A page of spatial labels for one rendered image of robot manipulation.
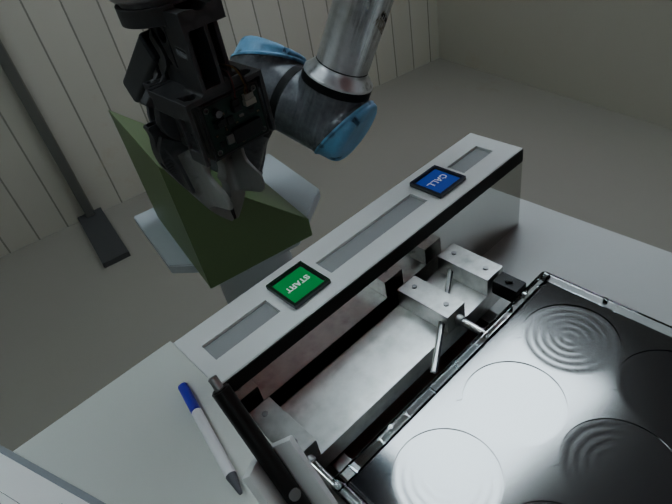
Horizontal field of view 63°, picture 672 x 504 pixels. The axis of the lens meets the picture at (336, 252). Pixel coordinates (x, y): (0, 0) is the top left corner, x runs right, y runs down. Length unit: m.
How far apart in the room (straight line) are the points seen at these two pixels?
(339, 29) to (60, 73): 2.04
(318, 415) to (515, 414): 0.21
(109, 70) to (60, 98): 0.25
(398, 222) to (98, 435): 0.42
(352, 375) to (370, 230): 0.19
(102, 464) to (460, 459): 0.33
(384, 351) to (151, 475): 0.29
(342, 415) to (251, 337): 0.13
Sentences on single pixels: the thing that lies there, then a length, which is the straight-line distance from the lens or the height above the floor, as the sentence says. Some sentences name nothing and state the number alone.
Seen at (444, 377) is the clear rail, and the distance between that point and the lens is 0.61.
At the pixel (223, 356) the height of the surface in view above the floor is 0.96.
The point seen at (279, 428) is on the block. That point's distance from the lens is 0.60.
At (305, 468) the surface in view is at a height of 1.08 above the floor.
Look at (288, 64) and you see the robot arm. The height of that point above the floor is 1.08.
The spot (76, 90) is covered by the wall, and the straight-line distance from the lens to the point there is 2.80.
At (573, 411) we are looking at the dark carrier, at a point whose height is 0.90.
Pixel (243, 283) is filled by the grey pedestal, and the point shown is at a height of 0.71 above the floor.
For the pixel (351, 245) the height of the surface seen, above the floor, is 0.96.
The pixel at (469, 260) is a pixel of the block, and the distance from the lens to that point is 0.73.
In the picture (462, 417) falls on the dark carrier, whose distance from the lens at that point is 0.59.
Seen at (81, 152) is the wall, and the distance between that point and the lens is 2.88.
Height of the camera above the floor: 1.39
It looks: 39 degrees down
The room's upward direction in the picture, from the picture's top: 12 degrees counter-clockwise
